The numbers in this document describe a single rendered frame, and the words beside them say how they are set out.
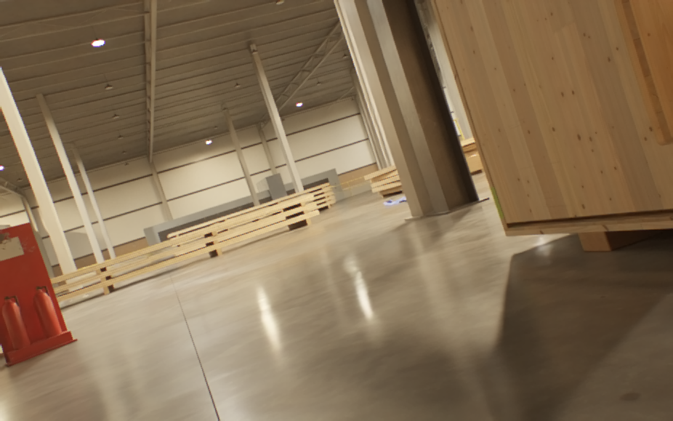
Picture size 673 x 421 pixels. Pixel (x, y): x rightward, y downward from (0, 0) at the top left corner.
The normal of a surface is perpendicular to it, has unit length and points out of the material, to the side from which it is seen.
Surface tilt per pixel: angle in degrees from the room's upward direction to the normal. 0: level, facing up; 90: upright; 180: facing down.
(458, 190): 90
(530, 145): 90
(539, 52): 90
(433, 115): 90
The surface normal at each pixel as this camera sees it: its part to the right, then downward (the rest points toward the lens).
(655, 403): -0.32, -0.95
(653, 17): 0.26, -0.07
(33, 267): 0.49, -0.15
